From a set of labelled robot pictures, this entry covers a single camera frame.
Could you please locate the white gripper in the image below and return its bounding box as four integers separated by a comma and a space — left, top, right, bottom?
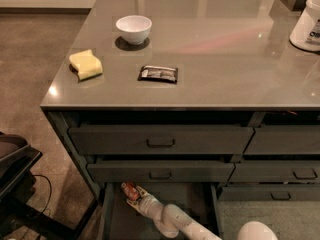
126, 185, 164, 221

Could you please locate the red coke can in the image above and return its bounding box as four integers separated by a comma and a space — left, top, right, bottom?
121, 182, 140, 201

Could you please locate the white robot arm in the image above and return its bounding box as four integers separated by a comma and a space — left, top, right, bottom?
121, 182, 278, 240

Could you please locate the middle left drawer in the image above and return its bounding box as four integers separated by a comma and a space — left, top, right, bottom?
87, 160, 234, 183

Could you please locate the open bottom left drawer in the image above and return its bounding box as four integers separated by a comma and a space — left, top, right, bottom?
97, 183, 223, 240

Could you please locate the top left drawer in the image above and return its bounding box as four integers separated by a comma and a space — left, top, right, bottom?
68, 125, 253, 155

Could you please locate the bottom right drawer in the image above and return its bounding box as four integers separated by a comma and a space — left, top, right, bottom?
218, 185, 320, 201

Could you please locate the middle right drawer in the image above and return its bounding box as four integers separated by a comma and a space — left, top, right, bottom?
230, 161, 320, 183

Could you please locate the grey drawer cabinet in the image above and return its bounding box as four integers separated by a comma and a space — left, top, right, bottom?
41, 0, 320, 240

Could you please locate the top right drawer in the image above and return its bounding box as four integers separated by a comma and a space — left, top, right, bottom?
245, 125, 320, 155

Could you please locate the dark snack packet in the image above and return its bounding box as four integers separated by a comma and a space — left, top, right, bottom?
138, 65, 178, 84

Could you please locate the black chair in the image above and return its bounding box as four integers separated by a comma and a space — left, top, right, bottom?
0, 133, 98, 240

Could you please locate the yellow sponge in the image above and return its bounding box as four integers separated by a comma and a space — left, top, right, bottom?
69, 50, 103, 80

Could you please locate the white ceramic bowl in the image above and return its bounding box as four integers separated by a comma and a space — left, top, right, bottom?
116, 15, 152, 45

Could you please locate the white wipes canister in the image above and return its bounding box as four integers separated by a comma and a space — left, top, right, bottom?
289, 0, 320, 52

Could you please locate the black cable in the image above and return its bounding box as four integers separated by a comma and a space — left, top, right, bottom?
31, 173, 54, 218

